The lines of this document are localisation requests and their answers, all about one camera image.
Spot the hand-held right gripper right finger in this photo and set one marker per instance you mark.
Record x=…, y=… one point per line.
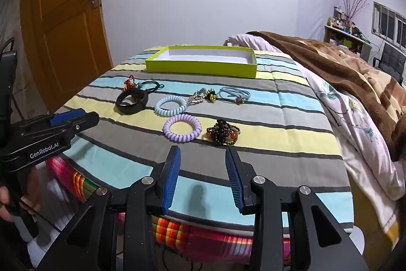
x=234, y=175

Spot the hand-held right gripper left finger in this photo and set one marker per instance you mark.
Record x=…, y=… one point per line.
x=171, y=175

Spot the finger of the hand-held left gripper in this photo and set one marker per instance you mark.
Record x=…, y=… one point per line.
x=87, y=122
x=66, y=117

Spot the black wristband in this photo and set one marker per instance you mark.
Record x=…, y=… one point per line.
x=130, y=111

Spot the red gold knot charm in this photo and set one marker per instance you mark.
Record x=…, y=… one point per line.
x=131, y=79
x=126, y=87

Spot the lime green cardboard box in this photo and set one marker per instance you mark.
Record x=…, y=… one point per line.
x=196, y=66

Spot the person's left hand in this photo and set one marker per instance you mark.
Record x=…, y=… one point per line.
x=30, y=187

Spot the striped blanket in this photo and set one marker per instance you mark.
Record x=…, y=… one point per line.
x=269, y=134

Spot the orange wooden door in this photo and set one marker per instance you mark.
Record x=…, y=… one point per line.
x=69, y=36

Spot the gold black charm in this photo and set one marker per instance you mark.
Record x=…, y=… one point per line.
x=212, y=96

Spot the pink floral quilt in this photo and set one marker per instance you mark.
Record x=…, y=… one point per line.
x=349, y=131

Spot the brown plush blanket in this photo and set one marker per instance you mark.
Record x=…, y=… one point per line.
x=349, y=67

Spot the white shelf unit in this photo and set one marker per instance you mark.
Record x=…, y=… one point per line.
x=345, y=37

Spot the row of bottles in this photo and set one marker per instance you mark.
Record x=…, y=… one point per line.
x=341, y=20

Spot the black chair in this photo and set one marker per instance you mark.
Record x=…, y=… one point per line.
x=391, y=63

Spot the purple flower branches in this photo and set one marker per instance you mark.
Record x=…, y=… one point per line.
x=353, y=6

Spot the barred window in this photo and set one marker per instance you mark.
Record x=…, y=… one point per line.
x=388, y=23

